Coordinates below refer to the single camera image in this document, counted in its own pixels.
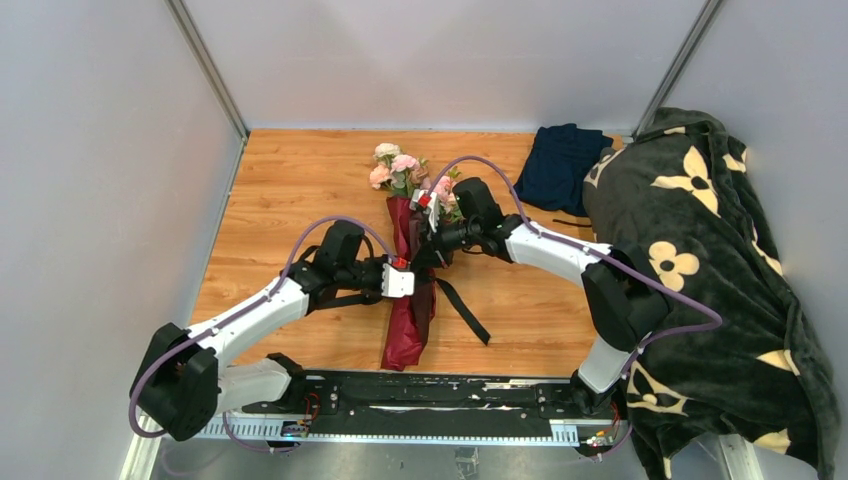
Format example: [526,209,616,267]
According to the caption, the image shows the black floral blanket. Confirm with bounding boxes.
[583,107,841,479]

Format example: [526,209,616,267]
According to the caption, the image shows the maroon wrapping paper sheet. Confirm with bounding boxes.
[380,196,436,371]

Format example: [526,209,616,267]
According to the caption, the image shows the dark blue folded cloth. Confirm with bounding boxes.
[514,123,613,217]

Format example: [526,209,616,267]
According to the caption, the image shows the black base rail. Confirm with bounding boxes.
[242,370,623,443]

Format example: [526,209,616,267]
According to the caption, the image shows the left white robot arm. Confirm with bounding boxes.
[128,216,411,441]

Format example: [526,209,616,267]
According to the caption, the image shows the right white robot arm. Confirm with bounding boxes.
[411,177,670,418]

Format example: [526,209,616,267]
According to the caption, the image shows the black printed ribbon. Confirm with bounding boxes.
[308,269,491,345]

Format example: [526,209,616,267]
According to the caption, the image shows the pink fake flower bunch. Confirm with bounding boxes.
[368,143,463,223]

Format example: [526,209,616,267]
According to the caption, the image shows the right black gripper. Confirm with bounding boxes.
[411,211,482,269]

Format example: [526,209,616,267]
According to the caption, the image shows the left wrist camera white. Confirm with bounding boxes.
[381,264,415,299]

